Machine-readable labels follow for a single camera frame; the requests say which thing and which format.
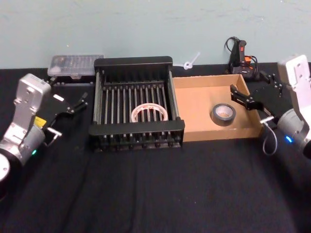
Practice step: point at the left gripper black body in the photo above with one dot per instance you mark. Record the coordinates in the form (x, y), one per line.
(57, 105)

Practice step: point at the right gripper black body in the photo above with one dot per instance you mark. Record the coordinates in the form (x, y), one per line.
(272, 102)

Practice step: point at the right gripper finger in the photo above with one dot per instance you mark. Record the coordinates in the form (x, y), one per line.
(273, 81)
(243, 98)

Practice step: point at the silver tape roll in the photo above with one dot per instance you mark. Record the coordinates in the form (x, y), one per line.
(216, 120)

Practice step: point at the white tape roll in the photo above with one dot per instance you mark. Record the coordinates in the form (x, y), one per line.
(136, 116)

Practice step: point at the clear plastic case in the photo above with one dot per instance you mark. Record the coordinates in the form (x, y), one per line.
(73, 64)

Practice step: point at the shallow brown cardboard tray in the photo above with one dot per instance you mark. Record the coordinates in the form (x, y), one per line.
(194, 109)

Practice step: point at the black rack with steel bars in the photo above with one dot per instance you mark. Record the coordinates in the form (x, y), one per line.
(136, 128)

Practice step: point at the white three-armed plastic piece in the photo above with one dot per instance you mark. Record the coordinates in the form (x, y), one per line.
(187, 65)

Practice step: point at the black table cloth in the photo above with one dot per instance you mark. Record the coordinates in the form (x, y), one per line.
(121, 194)

